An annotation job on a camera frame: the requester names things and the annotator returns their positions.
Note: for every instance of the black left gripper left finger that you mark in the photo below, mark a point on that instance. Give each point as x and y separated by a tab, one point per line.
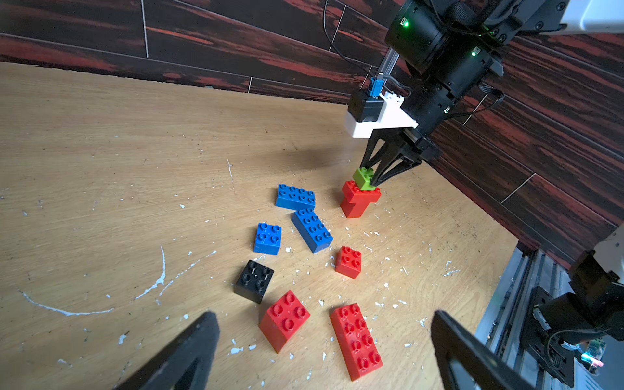
185	363

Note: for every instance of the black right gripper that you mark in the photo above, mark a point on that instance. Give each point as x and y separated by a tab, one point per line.
411	146

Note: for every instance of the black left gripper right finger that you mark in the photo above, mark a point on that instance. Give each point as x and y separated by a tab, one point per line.
465	363

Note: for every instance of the green square brick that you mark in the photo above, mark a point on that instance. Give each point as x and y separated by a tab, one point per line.
363	178

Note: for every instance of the red long brick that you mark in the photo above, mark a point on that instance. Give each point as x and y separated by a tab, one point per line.
353	194
357	345

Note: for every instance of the small red base brick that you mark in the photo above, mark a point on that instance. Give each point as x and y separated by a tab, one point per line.
354	210

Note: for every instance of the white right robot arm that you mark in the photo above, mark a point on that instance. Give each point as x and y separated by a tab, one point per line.
437	52

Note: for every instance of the aluminium front base rails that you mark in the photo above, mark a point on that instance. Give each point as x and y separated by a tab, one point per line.
502	325

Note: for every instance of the blue long brick far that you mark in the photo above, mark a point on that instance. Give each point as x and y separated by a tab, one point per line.
293	198

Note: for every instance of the blue long brick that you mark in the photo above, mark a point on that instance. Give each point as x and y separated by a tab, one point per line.
312	230
293	198

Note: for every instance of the blue long brick near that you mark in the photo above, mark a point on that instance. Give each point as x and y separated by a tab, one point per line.
312	230

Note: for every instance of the small red square brick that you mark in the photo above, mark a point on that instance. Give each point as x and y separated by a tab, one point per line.
349	262

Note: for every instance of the red tall square brick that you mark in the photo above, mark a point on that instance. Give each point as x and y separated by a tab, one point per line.
283	319

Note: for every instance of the black square brick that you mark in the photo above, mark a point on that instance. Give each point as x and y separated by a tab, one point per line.
253	281

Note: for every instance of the small blue square brick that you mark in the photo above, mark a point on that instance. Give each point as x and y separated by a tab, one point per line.
268	239

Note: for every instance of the aluminium frame rail right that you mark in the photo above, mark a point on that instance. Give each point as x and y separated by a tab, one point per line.
384	74

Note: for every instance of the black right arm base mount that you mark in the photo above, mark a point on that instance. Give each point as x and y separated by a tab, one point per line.
592	309

